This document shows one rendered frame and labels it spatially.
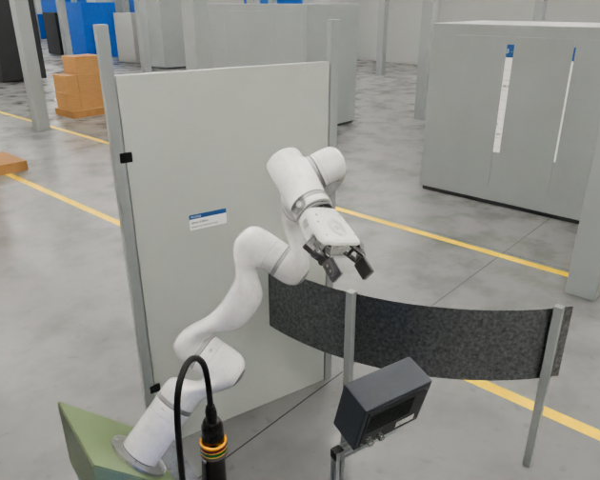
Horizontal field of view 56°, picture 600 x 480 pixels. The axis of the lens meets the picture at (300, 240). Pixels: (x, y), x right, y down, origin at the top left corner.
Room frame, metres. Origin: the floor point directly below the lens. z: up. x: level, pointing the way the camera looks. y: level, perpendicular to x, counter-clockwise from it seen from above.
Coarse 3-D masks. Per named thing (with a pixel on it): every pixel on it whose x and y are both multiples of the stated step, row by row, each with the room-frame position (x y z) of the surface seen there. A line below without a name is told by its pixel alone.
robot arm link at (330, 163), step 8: (320, 152) 1.16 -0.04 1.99; (328, 152) 1.16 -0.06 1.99; (336, 152) 1.16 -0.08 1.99; (312, 160) 1.15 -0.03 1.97; (320, 160) 1.15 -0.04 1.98; (328, 160) 1.14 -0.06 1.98; (336, 160) 1.15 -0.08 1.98; (344, 160) 1.16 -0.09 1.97; (320, 168) 1.14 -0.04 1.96; (328, 168) 1.14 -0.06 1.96; (336, 168) 1.14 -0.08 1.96; (344, 168) 1.15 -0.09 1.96; (328, 176) 1.14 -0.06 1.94; (336, 176) 1.15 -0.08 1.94; (344, 176) 1.17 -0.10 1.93; (328, 184) 1.15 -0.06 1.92; (336, 184) 1.21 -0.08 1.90; (328, 192) 1.24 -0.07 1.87; (288, 208) 1.27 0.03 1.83
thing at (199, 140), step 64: (320, 64) 2.99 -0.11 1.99; (128, 128) 2.44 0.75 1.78; (192, 128) 2.60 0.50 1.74; (256, 128) 2.78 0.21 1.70; (320, 128) 2.99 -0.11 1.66; (128, 192) 2.41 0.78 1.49; (192, 192) 2.58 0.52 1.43; (256, 192) 2.77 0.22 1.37; (128, 256) 2.39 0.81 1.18; (192, 256) 2.57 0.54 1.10; (192, 320) 2.55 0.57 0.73; (256, 320) 2.76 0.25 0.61; (256, 384) 2.75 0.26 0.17
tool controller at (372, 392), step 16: (384, 368) 1.42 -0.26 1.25; (400, 368) 1.42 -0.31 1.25; (416, 368) 1.43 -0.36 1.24; (352, 384) 1.34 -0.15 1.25; (368, 384) 1.35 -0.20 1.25; (384, 384) 1.35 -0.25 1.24; (400, 384) 1.36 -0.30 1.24; (416, 384) 1.37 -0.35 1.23; (352, 400) 1.30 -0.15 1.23; (368, 400) 1.29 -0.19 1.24; (384, 400) 1.30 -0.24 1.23; (400, 400) 1.32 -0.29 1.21; (416, 400) 1.38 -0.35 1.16; (336, 416) 1.36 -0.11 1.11; (352, 416) 1.30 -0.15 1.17; (368, 416) 1.26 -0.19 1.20; (384, 416) 1.30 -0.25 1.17; (400, 416) 1.36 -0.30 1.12; (416, 416) 1.42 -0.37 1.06; (352, 432) 1.30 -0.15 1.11; (368, 432) 1.29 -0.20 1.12; (384, 432) 1.34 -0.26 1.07; (352, 448) 1.29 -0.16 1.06
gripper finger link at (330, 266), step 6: (318, 252) 0.97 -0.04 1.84; (318, 258) 0.97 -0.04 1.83; (324, 258) 0.97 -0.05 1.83; (330, 258) 0.97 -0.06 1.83; (324, 264) 0.97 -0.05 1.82; (330, 264) 0.96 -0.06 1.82; (336, 264) 0.96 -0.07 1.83; (330, 270) 0.95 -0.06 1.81; (336, 270) 0.95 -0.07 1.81; (342, 270) 0.95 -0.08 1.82; (330, 276) 0.96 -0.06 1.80; (336, 276) 0.95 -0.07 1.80
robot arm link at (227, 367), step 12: (216, 348) 1.43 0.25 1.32; (228, 348) 1.45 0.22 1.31; (216, 360) 1.40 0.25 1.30; (228, 360) 1.40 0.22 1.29; (240, 360) 1.42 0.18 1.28; (216, 372) 1.38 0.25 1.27; (228, 372) 1.38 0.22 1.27; (240, 372) 1.40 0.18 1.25; (168, 384) 1.38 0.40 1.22; (192, 384) 1.38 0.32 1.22; (204, 384) 1.37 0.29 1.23; (216, 384) 1.36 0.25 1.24; (228, 384) 1.37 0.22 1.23; (168, 396) 1.34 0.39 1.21; (192, 396) 1.35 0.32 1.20; (204, 396) 1.37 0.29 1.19; (192, 408) 1.35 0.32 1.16
